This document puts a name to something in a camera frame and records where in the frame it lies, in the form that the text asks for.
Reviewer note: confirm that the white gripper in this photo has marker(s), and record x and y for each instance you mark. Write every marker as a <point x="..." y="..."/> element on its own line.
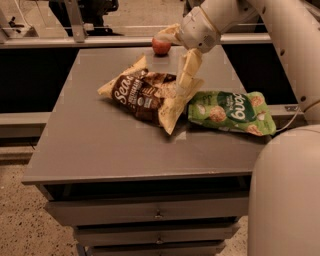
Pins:
<point x="198" y="34"/>

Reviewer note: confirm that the brown sea salt chip bag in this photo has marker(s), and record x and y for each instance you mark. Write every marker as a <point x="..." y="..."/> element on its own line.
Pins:
<point x="159" y="98"/>

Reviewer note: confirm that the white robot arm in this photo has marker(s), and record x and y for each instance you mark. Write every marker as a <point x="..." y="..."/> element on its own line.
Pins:
<point x="284" y="200"/>

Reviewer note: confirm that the green rice chip bag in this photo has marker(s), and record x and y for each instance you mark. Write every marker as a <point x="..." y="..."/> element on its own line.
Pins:
<point x="232" y="111"/>

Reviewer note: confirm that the red apple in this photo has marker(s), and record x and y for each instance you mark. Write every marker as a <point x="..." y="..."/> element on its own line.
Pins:
<point x="160" y="47"/>

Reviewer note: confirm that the grey drawer cabinet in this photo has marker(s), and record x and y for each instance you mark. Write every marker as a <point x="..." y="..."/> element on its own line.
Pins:
<point x="92" y="149"/>

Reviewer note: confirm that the top drawer front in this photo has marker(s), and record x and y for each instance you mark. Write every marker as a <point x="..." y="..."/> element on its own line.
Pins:
<point x="97" y="212"/>

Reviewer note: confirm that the drawer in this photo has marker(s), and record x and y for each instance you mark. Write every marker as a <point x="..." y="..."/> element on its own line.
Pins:
<point x="156" y="234"/>
<point x="97" y="212"/>
<point x="199" y="248"/>

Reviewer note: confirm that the middle drawer front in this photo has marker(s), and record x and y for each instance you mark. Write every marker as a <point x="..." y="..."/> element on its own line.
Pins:
<point x="156" y="234"/>

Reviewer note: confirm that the bottom drawer front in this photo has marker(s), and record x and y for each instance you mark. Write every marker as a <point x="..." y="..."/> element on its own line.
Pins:
<point x="199" y="248"/>

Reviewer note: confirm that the metal railing frame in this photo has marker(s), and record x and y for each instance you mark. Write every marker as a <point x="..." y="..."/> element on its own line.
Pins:
<point x="42" y="30"/>

